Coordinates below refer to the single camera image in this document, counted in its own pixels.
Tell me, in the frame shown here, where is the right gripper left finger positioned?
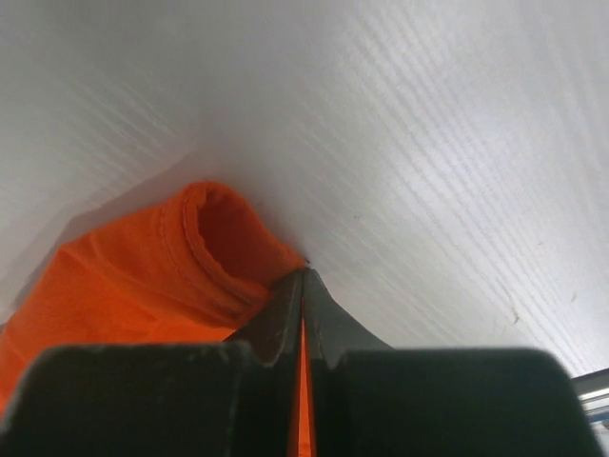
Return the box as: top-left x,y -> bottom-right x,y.
1,272 -> 304,456

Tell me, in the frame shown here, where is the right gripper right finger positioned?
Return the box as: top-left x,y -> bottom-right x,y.
303,270 -> 602,456

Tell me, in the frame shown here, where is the orange t shirt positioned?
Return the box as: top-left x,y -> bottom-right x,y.
1,182 -> 311,456

